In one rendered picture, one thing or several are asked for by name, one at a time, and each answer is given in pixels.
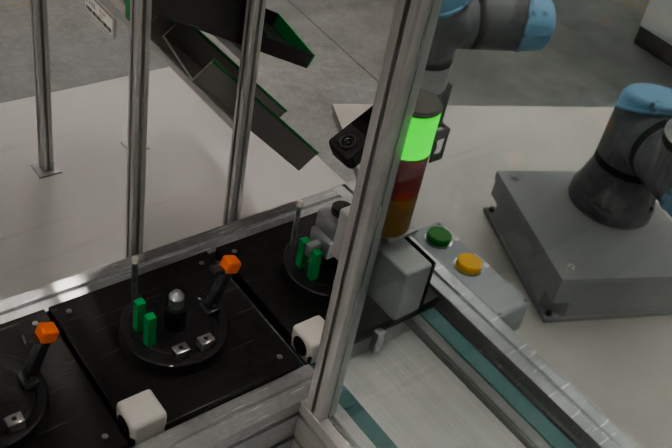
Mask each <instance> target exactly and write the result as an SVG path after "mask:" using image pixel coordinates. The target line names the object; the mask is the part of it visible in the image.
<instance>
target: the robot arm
mask: <svg viewBox="0 0 672 448"><path fill-rule="evenodd" d="M372 109H373V106H371V107H370V108H369V109H368V110H366V111H365V112H364V113H362V114H361V115H360V116H359V117H357V118H356V119H355V120H354V121H352V122H351V123H350V124H349V125H347V126H346V127H345V128H344V129H342V130H341V131H340V132H339V133H337V134H336V135H335V136H333V137H332V138H331V139H330V140H329V145H330V148H331V151H332V153H333V155H334V156H335V157H336V158H337V159H338V160H340V161H341V162H342V163H343V164H344V165H345V166H346V167H348V168H350V169H353V168H355V167H356V166H357V165H359V164H360V162H361V158H362V154H363V149H364V145H365V140H366V136H367V131H368V127H369V122H370V118H371V113H372Z"/></svg>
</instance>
